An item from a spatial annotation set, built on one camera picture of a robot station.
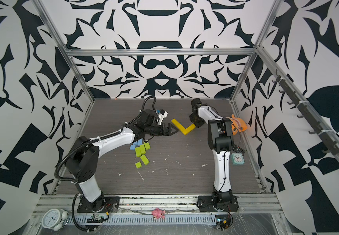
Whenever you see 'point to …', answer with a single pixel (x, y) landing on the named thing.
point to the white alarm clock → (55, 219)
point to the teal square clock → (237, 158)
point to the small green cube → (138, 164)
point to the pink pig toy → (157, 213)
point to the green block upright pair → (141, 150)
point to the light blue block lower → (136, 144)
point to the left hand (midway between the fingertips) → (173, 128)
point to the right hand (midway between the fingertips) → (193, 119)
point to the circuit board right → (222, 221)
